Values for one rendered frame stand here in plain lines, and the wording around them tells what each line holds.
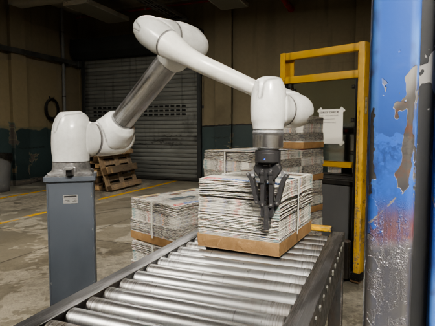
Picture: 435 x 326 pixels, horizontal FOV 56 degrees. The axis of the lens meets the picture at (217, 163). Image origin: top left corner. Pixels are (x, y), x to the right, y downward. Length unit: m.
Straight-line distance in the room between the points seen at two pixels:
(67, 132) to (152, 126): 8.42
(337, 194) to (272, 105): 2.44
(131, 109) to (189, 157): 7.97
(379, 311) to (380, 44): 0.12
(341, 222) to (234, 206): 2.33
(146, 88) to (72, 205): 0.58
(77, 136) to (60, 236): 0.42
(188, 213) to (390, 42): 1.90
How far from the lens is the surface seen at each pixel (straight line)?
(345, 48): 3.41
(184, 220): 2.06
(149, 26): 1.52
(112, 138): 1.90
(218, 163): 2.56
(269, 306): 0.99
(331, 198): 3.59
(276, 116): 1.18
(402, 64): 0.20
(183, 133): 9.81
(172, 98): 9.95
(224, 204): 1.33
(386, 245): 0.21
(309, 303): 1.00
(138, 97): 1.78
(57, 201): 1.83
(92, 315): 0.97
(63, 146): 1.82
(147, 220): 2.20
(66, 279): 1.91
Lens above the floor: 1.19
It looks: 4 degrees down
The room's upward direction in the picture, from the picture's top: straight up
